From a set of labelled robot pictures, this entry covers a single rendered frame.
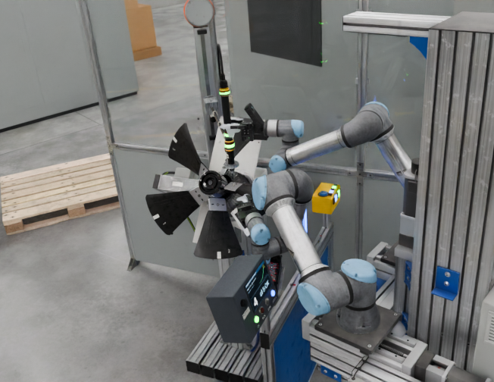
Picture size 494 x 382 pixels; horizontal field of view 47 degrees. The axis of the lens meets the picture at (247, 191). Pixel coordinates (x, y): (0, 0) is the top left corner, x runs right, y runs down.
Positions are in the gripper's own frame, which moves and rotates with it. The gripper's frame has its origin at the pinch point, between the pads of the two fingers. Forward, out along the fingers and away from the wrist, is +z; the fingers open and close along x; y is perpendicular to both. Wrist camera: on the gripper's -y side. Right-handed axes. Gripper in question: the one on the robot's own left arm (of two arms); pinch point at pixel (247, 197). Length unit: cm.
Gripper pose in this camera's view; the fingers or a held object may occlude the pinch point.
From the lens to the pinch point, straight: 255.4
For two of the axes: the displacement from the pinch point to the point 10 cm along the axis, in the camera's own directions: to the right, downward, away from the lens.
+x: 1.8, 8.7, 4.7
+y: -9.6, 2.6, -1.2
